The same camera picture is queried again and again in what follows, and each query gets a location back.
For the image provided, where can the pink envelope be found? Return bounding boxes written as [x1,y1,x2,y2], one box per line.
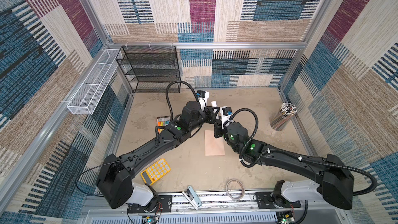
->
[204,130,225,156]

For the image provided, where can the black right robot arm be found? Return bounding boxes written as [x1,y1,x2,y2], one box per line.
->
[205,107,378,209]

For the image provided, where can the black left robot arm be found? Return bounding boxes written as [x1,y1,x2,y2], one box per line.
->
[82,81,210,209]

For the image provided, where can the pack of coloured markers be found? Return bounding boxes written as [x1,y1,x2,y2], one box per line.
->
[157,116,171,133]

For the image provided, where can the yellow calculator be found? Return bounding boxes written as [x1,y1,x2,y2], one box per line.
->
[141,159,171,186]

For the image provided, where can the light blue stapler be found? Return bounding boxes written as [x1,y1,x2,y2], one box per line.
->
[182,186,202,210]

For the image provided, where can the cup of pencils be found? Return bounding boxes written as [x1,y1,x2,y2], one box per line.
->
[270,102,297,131]

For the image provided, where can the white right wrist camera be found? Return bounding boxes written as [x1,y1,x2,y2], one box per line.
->
[220,106,232,128]

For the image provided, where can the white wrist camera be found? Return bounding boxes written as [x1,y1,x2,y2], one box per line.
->
[197,90,209,110]
[220,106,232,128]

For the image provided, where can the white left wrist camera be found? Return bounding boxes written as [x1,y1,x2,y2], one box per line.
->
[197,90,209,110]

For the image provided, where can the coiled white cable ring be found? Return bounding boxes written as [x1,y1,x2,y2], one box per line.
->
[225,178,245,201]

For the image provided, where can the black wire shelf rack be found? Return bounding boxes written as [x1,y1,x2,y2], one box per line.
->
[116,46,181,93]

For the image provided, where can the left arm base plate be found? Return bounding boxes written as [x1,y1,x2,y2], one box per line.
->
[127,195,173,214]

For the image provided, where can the white wire mesh basket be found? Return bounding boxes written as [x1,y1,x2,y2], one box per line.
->
[67,49,119,115]

